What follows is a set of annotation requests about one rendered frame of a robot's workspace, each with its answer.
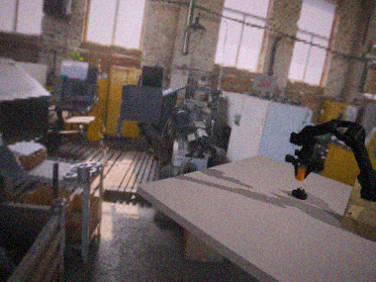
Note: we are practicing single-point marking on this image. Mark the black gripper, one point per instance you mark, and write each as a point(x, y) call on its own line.
point(305, 156)

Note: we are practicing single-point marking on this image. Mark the orange knob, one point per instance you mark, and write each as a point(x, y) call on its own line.
point(300, 174)

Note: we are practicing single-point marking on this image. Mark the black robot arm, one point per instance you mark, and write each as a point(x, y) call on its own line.
point(354, 137)

